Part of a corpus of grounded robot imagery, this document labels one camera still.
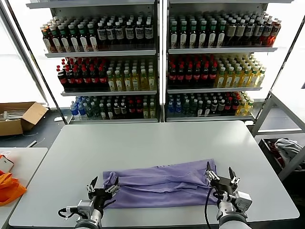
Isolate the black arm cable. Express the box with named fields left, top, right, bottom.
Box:
left=204, top=187, right=216, bottom=229
left=58, top=207, right=81, bottom=219

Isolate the grey metal frame table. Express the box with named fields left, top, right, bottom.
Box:
left=250, top=89, right=305, bottom=182

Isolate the red drink bottle white label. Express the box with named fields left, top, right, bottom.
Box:
left=262, top=19, right=274, bottom=47

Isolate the brown cardboard box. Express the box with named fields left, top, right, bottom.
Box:
left=0, top=102, right=49, bottom=136

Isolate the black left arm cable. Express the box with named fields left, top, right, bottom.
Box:
left=58, top=207, right=81, bottom=219

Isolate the white side table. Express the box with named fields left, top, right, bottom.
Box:
left=0, top=147, right=48, bottom=226

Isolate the tea bottle brown cap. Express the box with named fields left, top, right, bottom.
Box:
left=41, top=26, right=52, bottom=53

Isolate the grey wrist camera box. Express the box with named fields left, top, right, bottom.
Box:
left=234, top=192, right=253, bottom=214
left=76, top=199, right=95, bottom=217

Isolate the cola bottle red cap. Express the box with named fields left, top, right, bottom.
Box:
left=232, top=96, right=240, bottom=115
left=90, top=66, right=99, bottom=90
left=128, top=100, right=136, bottom=119
left=192, top=63, right=201, bottom=87
left=176, top=63, right=185, bottom=87
left=98, top=66, right=107, bottom=90
left=66, top=66, right=76, bottom=89
left=208, top=62, right=217, bottom=87
left=168, top=63, right=177, bottom=87
left=57, top=67, right=68, bottom=89
left=184, top=63, right=193, bottom=87
left=200, top=63, right=209, bottom=87
left=74, top=66, right=83, bottom=89
left=135, top=100, right=143, bottom=119
left=82, top=66, right=91, bottom=89
left=225, top=97, right=233, bottom=115

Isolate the white box orange trim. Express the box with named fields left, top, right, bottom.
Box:
left=0, top=154, right=14, bottom=173

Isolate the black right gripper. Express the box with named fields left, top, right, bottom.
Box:
left=205, top=161, right=239, bottom=195

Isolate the dark drink bottle white label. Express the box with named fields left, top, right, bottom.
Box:
left=96, top=21, right=107, bottom=50
left=114, top=21, right=124, bottom=49
left=124, top=20, right=134, bottom=48
left=143, top=20, right=153, bottom=48
left=105, top=21, right=115, bottom=50
left=134, top=20, right=144, bottom=48

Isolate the white packing material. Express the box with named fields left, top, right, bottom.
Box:
left=0, top=108, right=27, bottom=122

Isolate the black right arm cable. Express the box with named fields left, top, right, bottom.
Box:
left=204, top=187, right=216, bottom=229

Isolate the green cap tea bottle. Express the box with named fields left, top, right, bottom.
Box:
left=77, top=22, right=88, bottom=52
left=169, top=21, right=179, bottom=48
left=59, top=23, right=70, bottom=52
left=207, top=20, right=217, bottom=48
left=188, top=20, right=198, bottom=48
left=217, top=20, right=226, bottom=48
left=50, top=25, right=61, bottom=52
left=179, top=21, right=188, bottom=48
left=87, top=22, right=98, bottom=52
left=68, top=23, right=79, bottom=52
left=198, top=20, right=207, bottom=48

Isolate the red garment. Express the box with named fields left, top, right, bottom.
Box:
left=266, top=140, right=285, bottom=167

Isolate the grey window frame post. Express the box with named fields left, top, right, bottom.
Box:
left=0, top=4, right=50, bottom=109

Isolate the black storage bin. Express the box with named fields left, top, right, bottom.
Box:
left=258, top=137, right=305, bottom=176

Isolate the orange red drink bottle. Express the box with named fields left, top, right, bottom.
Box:
left=270, top=20, right=282, bottom=47

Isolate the grey white garment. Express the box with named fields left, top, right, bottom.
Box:
left=274, top=138, right=303, bottom=164

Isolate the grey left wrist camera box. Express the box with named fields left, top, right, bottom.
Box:
left=76, top=199, right=95, bottom=217

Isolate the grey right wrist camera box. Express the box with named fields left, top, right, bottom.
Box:
left=234, top=192, right=253, bottom=214

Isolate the purple t-shirt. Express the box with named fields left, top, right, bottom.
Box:
left=102, top=161, right=218, bottom=208

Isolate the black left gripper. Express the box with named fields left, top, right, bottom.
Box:
left=86, top=176, right=119, bottom=210

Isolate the orange cloth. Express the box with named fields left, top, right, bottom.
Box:
left=0, top=170, right=27, bottom=206

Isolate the dark drink bottle beige label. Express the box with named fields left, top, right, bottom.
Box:
left=244, top=19, right=255, bottom=46
left=225, top=19, right=236, bottom=47
left=254, top=19, right=264, bottom=46
left=235, top=19, right=246, bottom=46

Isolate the grey metal shelf rack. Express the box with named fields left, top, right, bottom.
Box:
left=25, top=0, right=160, bottom=125
left=165, top=0, right=294, bottom=123

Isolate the dark metal frame pole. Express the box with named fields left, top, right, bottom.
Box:
left=4, top=0, right=69, bottom=125
left=270, top=22, right=305, bottom=96

